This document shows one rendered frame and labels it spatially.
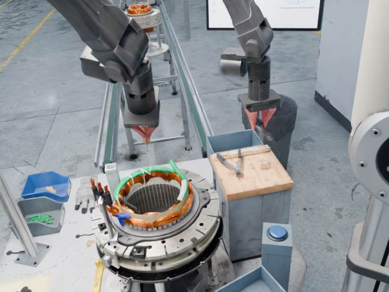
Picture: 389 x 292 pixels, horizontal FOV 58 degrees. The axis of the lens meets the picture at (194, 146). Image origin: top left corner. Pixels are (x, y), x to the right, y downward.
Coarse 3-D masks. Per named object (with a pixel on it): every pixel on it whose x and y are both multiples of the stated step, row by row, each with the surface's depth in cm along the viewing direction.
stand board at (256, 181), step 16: (256, 160) 105; (272, 160) 105; (224, 176) 100; (240, 176) 100; (256, 176) 99; (272, 176) 99; (288, 176) 98; (224, 192) 96; (240, 192) 94; (256, 192) 95
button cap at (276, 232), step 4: (272, 228) 85; (276, 228) 85; (280, 228) 85; (284, 228) 85; (272, 232) 84; (276, 232) 84; (280, 232) 84; (284, 232) 84; (272, 236) 84; (276, 236) 83; (280, 236) 83; (284, 236) 84
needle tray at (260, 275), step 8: (248, 272) 73; (256, 272) 74; (264, 272) 73; (240, 280) 72; (248, 280) 74; (256, 280) 75; (264, 280) 75; (272, 280) 71; (224, 288) 70; (232, 288) 72; (240, 288) 74; (248, 288) 74; (256, 288) 74; (264, 288) 74; (272, 288) 72; (280, 288) 69
